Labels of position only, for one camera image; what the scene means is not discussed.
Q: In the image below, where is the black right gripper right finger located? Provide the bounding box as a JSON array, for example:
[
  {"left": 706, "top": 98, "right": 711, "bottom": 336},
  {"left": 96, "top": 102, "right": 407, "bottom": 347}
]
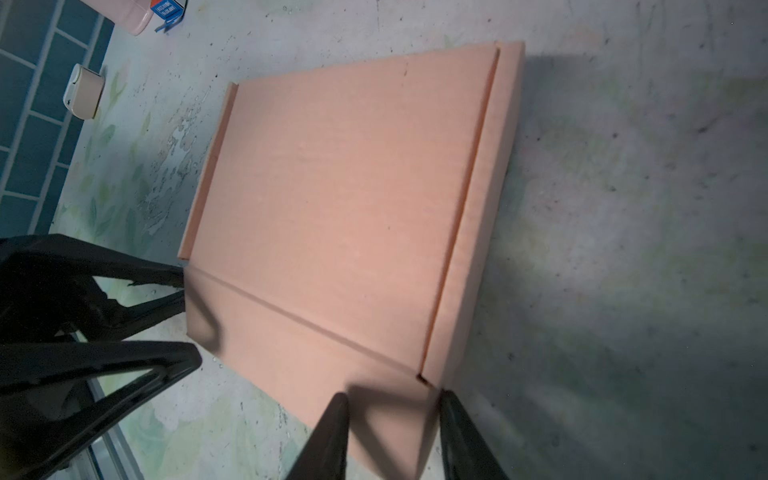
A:
[{"left": 439, "top": 390, "right": 509, "bottom": 480}]

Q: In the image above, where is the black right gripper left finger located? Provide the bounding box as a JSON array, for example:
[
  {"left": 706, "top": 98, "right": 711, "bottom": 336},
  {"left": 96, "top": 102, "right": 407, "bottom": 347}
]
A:
[{"left": 286, "top": 392, "right": 350, "bottom": 480}]

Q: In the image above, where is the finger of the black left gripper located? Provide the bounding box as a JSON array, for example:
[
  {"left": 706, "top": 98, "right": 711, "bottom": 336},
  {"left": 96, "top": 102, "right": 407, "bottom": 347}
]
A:
[
  {"left": 1, "top": 234, "right": 185, "bottom": 344},
  {"left": 1, "top": 341, "right": 202, "bottom": 479}
]

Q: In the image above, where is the tan cardboard box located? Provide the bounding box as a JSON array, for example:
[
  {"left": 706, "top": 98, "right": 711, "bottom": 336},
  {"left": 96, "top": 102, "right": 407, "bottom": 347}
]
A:
[{"left": 179, "top": 41, "right": 525, "bottom": 479}]

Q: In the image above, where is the white blue pencil box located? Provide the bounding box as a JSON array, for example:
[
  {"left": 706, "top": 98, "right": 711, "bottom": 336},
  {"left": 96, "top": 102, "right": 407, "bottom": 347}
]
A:
[{"left": 150, "top": 0, "right": 187, "bottom": 33}]

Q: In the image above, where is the white round object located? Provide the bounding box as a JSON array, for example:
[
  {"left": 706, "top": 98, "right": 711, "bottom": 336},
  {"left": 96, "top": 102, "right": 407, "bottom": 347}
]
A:
[{"left": 62, "top": 64, "right": 105, "bottom": 120}]

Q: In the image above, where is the pink metal pencil bucket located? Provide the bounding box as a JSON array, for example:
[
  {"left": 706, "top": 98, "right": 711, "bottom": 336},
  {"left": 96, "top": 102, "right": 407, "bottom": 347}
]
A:
[{"left": 81, "top": 0, "right": 154, "bottom": 36}]

